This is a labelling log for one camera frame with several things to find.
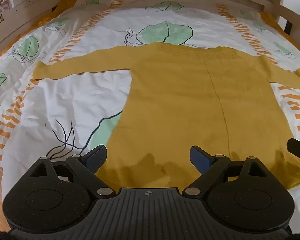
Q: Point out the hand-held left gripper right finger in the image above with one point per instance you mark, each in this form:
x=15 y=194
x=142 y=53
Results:
x=198 y=158

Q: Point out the yellow bed sheet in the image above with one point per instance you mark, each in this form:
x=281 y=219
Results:
x=65 y=3

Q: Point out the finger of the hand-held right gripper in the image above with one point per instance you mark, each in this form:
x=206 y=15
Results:
x=296 y=147

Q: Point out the mustard yellow sweater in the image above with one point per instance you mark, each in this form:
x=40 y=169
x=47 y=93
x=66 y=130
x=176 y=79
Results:
x=175 y=100

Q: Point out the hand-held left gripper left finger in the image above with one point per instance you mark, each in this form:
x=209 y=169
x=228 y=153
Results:
x=96 y=155

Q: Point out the white leaf printed duvet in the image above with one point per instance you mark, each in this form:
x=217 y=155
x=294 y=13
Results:
x=65 y=105

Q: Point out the red and white shelf clutter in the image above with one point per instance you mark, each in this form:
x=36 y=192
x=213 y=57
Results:
x=2 y=5

